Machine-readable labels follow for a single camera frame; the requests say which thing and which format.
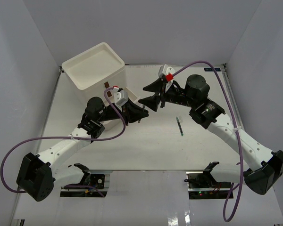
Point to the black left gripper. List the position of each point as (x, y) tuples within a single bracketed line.
[(131, 112)]

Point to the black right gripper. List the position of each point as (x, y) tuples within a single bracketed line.
[(158, 86)]

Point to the green gel pen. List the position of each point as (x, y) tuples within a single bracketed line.
[(179, 125)]

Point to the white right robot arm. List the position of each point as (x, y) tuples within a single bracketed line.
[(265, 165)]

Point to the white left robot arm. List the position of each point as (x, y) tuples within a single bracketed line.
[(40, 173)]

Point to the blue table label sticker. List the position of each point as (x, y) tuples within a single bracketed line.
[(208, 69)]

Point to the white drawer cabinet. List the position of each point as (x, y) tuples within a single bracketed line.
[(101, 55)]

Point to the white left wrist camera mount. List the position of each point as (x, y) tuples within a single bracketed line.
[(120, 96)]

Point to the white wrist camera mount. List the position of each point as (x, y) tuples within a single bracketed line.
[(120, 96), (167, 72)]

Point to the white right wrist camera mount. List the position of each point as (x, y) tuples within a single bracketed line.
[(167, 72)]

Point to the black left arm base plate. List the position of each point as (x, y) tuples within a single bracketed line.
[(91, 181)]

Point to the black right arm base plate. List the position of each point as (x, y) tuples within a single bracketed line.
[(203, 179)]

